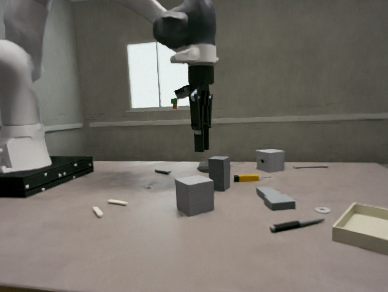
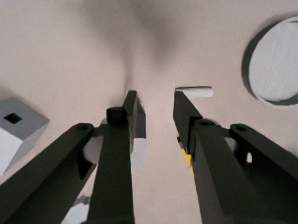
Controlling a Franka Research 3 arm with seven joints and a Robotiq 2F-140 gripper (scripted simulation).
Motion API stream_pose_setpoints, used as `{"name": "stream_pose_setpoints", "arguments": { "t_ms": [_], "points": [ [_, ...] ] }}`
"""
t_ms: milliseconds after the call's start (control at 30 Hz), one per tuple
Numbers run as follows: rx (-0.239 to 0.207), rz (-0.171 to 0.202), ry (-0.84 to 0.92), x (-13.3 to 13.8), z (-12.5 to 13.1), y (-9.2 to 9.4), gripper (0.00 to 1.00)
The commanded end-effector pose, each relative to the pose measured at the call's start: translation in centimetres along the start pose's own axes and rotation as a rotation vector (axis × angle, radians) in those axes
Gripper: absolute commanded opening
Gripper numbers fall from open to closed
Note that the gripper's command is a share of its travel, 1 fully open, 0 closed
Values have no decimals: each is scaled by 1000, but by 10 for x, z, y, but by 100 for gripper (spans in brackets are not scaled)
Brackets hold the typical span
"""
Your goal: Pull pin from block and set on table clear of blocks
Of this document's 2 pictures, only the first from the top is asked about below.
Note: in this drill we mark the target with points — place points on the cream shallow tray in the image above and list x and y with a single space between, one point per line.
358 225

